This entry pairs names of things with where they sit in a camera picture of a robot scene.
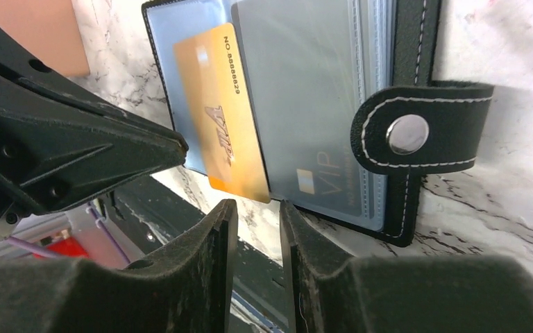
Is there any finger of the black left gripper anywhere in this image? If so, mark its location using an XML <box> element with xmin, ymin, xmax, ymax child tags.
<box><xmin>0</xmin><ymin>28</ymin><xmax>129</xmax><ymax>119</ymax></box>
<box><xmin>0</xmin><ymin>64</ymin><xmax>188</xmax><ymax>216</ymax></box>

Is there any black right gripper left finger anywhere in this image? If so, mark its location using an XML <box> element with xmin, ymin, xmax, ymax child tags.
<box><xmin>0</xmin><ymin>198</ymin><xmax>240</xmax><ymax>333</ymax></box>

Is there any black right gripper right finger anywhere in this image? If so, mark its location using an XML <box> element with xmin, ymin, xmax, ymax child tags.
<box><xmin>280</xmin><ymin>202</ymin><xmax>533</xmax><ymax>332</ymax></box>

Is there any gold yellow card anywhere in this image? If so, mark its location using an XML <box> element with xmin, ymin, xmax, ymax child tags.
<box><xmin>173</xmin><ymin>22</ymin><xmax>271</xmax><ymax>203</ymax></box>

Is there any black card holder wallet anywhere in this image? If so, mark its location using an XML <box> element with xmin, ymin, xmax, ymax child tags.
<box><xmin>142</xmin><ymin>1</ymin><xmax>494</xmax><ymax>247</ymax></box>

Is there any black VIP card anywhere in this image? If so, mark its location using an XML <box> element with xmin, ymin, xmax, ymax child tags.
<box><xmin>232</xmin><ymin>1</ymin><xmax>382</xmax><ymax>225</ymax></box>

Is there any orange file organizer rack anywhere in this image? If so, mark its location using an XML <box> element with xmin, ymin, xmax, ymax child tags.
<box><xmin>0</xmin><ymin>0</ymin><xmax>90</xmax><ymax>77</ymax></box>

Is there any black mounting rail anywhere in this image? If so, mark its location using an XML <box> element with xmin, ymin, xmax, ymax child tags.
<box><xmin>101</xmin><ymin>177</ymin><xmax>289</xmax><ymax>332</ymax></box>

